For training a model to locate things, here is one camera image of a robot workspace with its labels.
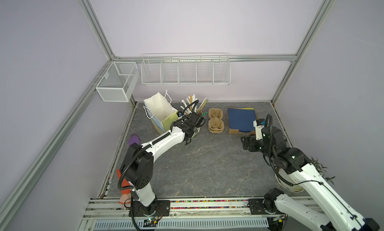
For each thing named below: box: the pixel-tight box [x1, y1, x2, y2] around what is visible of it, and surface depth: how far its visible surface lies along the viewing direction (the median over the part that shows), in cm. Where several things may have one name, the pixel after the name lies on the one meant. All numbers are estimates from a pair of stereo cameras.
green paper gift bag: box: [143, 92, 179, 135], surface depth 91 cm
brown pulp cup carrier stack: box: [208, 107, 225, 134], surface depth 104 cm
